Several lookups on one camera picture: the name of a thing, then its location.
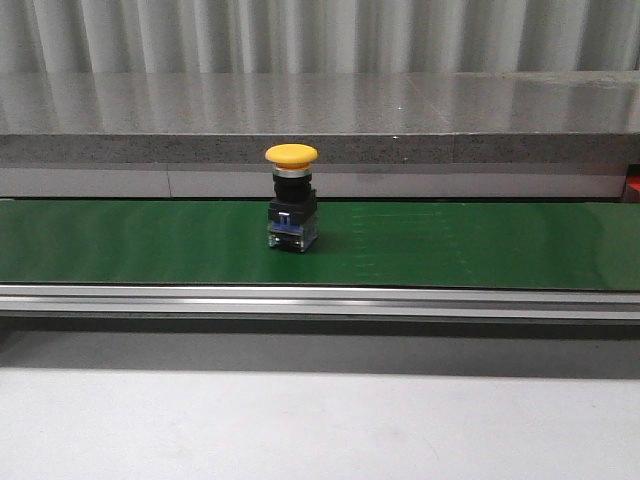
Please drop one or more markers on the grey stone countertop slab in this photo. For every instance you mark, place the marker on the grey stone countertop slab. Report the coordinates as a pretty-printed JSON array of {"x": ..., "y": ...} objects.
[{"x": 385, "y": 119}]

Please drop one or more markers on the aluminium conveyor side rail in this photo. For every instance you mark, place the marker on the aluminium conveyor side rail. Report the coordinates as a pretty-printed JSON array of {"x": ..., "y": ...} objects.
[{"x": 320, "y": 303}]

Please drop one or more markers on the yellow mushroom push button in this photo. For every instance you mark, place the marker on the yellow mushroom push button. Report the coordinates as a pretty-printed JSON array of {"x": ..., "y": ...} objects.
[{"x": 292, "y": 213}]

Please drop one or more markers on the green conveyor belt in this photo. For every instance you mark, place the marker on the green conveyor belt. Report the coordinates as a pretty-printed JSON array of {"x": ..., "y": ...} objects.
[{"x": 576, "y": 246}]

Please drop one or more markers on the red block at right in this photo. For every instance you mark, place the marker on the red block at right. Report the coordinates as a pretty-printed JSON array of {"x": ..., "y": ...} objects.
[{"x": 631, "y": 191}]

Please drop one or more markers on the grey pleated curtain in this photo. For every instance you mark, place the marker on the grey pleated curtain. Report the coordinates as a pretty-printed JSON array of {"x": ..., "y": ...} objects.
[{"x": 318, "y": 36}]

